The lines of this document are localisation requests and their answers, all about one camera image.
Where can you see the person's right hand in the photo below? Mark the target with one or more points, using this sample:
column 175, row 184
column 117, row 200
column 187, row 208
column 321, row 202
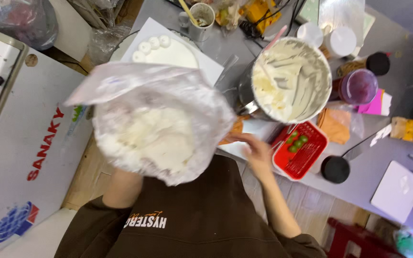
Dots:
column 260, row 156

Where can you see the person's right fingers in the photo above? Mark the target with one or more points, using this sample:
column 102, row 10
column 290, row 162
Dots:
column 244, row 139

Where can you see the clear piping bag with cream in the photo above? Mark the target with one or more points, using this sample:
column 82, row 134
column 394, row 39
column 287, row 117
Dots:
column 149, row 136

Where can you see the orange cloth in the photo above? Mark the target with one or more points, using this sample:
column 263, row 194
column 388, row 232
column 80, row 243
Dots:
column 236, row 129

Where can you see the green grape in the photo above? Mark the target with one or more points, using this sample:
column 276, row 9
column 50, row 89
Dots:
column 294, row 134
column 298, row 143
column 303, row 138
column 292, row 148

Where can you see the red plastic basket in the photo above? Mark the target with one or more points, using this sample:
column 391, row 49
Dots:
column 299, row 152

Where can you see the clear acrylic scraper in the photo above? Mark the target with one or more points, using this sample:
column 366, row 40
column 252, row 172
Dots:
column 226, row 71

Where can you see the metal mixing bowl with cream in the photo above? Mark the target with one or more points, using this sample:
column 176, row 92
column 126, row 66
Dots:
column 290, row 80

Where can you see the white square cake board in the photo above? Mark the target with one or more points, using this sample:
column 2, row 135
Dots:
column 210, row 62

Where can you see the orange paper bag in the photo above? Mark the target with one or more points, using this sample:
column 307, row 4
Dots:
column 333, row 125

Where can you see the brown printed shirt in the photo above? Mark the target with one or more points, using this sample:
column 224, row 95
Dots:
column 199, row 222

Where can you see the pink spatula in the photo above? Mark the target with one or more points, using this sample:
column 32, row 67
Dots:
column 275, row 37

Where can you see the white frosted cake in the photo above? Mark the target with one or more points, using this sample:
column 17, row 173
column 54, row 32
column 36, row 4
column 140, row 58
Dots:
column 170, row 53

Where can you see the white mug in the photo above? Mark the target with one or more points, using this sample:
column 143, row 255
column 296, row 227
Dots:
column 201, row 25

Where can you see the white round container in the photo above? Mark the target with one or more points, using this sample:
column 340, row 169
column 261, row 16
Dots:
column 341, row 42
column 309, row 34

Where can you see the purple-lidded jar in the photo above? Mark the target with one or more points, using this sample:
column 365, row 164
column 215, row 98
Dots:
column 359, row 86

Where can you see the yellow package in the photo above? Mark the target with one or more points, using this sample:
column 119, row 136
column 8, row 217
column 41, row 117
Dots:
column 262, row 12

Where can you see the pink paper pad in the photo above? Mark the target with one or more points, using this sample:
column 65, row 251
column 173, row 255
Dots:
column 373, row 104

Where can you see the wooden stick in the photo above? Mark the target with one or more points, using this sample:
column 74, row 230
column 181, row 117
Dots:
column 188, row 12

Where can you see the red plastic stool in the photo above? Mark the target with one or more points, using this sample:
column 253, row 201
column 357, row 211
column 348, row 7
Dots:
column 357, row 240

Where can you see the black-capped bottle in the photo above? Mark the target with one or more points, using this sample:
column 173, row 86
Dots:
column 376, row 63

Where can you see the dark cake turntable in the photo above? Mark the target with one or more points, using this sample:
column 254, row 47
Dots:
column 118, row 48

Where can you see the clear plastic sheet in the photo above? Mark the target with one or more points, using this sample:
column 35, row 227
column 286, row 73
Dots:
column 341, row 16

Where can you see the small white square board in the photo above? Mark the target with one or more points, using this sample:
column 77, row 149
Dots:
column 396, row 191

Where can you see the yellow sponge piece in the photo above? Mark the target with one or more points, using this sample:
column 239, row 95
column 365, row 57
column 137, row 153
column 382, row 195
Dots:
column 409, row 129

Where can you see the clear crumpled plastic bag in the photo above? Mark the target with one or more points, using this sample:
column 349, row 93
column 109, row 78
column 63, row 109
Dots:
column 106, row 43

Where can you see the white chest freezer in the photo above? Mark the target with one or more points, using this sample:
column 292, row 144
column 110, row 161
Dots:
column 23, row 143

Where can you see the grey plastic bag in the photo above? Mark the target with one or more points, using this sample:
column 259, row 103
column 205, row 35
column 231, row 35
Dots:
column 20, row 21

